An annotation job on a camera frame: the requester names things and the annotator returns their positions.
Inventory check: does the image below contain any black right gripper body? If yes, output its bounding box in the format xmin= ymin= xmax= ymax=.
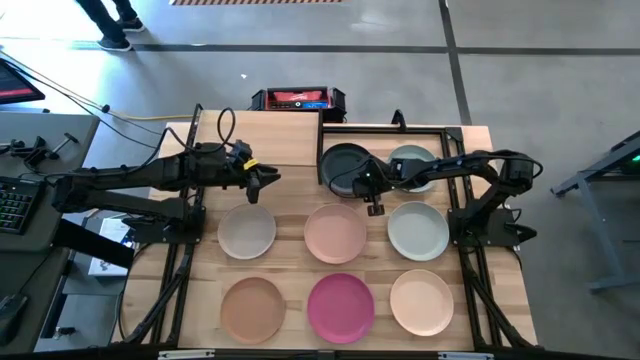
xmin=351 ymin=158 xmax=401 ymax=200

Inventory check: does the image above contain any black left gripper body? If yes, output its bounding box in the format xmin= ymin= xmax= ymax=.
xmin=227 ymin=140 xmax=267 ymax=190

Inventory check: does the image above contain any dark grey plate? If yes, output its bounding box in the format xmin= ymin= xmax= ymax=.
xmin=319 ymin=142 xmax=375 ymax=198

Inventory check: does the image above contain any grey beige plate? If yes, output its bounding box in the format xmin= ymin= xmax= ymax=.
xmin=216 ymin=202 xmax=277 ymax=261

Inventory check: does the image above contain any light green plate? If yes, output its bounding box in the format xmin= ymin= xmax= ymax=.
xmin=387 ymin=200 xmax=451 ymax=262
xmin=387 ymin=144 xmax=439 ymax=194

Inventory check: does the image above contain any salmon pink plate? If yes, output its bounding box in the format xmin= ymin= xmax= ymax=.
xmin=303 ymin=202 xmax=368 ymax=265

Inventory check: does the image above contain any peach cream plate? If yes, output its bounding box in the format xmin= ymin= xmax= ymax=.
xmin=389 ymin=268 xmax=455 ymax=337

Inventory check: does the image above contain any magenta plate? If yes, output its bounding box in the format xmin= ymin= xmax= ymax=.
xmin=306 ymin=272 xmax=376 ymax=345

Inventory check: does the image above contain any brown plate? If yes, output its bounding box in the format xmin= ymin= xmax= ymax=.
xmin=220 ymin=276 xmax=286 ymax=346

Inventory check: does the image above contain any red and black toolbox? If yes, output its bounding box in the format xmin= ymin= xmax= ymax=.
xmin=249 ymin=85 xmax=348 ymax=124

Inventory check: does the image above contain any white booklet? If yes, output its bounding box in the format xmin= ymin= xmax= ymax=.
xmin=87 ymin=216 xmax=133 ymax=278

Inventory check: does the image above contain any black flat bar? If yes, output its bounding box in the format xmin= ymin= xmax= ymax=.
xmin=52 ymin=218 xmax=136 ymax=270

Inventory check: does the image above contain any grey desk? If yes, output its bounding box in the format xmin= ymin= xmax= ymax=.
xmin=0 ymin=112 xmax=101 ymax=354

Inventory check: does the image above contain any person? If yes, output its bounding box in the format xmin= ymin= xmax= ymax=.
xmin=74 ymin=0 xmax=147 ymax=53

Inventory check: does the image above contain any grey metal table stand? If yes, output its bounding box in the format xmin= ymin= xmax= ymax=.
xmin=549 ymin=129 xmax=640 ymax=295

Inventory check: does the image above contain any black keyboard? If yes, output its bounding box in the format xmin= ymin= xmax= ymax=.
xmin=0 ymin=175 xmax=47 ymax=236

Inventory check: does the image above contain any black computer monitor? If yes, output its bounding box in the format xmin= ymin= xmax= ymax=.
xmin=0 ymin=57 xmax=47 ymax=106

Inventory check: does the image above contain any black computer mouse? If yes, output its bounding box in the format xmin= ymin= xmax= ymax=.
xmin=0 ymin=293 xmax=29 ymax=347

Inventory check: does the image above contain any black wire dish rack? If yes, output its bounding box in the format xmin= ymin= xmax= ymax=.
xmin=191 ymin=103 xmax=325 ymax=185

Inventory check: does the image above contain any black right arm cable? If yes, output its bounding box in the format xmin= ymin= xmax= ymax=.
xmin=327 ymin=152 xmax=374 ymax=197

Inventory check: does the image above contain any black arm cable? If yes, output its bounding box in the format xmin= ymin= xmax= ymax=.
xmin=215 ymin=106 xmax=238 ymax=149
xmin=327 ymin=152 xmax=374 ymax=197

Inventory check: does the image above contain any black aluminium rig frame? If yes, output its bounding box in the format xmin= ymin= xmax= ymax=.
xmin=110 ymin=102 xmax=540 ymax=351

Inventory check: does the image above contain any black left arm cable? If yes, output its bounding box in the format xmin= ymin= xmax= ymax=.
xmin=215 ymin=106 xmax=238 ymax=149

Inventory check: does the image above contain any yellow floor cable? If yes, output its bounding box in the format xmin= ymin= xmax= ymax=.
xmin=106 ymin=109 xmax=195 ymax=123

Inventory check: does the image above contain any black floor cable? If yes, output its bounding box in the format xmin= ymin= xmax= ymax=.
xmin=0 ymin=49 xmax=169 ymax=151

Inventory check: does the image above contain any white bracket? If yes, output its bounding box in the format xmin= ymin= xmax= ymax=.
xmin=437 ymin=351 xmax=495 ymax=360
xmin=158 ymin=349 xmax=216 ymax=360

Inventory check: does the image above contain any black clamp mount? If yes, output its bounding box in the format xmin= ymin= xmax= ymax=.
xmin=0 ymin=131 xmax=80 ymax=169

